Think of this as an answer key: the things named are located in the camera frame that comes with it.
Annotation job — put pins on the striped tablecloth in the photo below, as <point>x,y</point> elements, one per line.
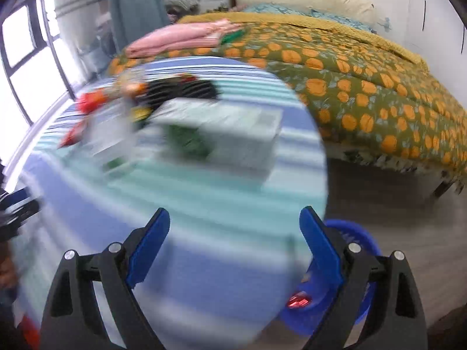
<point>219,197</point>

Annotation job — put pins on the teal patterned sheet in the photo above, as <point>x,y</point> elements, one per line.
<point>277,9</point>

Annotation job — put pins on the blurred white packet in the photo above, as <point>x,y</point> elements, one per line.
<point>105,138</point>

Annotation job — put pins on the teal curtain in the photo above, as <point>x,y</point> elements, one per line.
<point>138,3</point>

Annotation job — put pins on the black packet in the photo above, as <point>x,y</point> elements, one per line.
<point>182,89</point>

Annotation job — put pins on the black framed window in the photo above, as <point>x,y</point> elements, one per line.
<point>25,43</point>

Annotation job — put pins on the white and green box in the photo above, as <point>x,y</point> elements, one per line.
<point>222,131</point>

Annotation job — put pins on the orange red wrapper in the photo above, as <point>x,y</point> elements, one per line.
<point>71,135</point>

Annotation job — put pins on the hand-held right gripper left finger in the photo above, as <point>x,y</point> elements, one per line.
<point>149,251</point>

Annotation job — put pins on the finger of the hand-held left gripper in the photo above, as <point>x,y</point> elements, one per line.
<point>23,211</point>
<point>16,196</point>

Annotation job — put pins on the red plastic object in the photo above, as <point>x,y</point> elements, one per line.
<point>31,333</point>

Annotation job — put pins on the pink folded blanket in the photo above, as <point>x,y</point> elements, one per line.
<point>175,38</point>

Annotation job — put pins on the green packet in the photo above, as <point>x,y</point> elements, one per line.
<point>231,36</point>

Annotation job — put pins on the white wardrobe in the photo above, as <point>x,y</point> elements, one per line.
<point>437,7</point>

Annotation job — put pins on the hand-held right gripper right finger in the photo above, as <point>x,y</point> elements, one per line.
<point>323,251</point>

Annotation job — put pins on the blue plastic bin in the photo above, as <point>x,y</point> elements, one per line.
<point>350,231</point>

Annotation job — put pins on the red wrapper in bin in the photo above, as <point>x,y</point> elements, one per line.
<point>299,300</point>

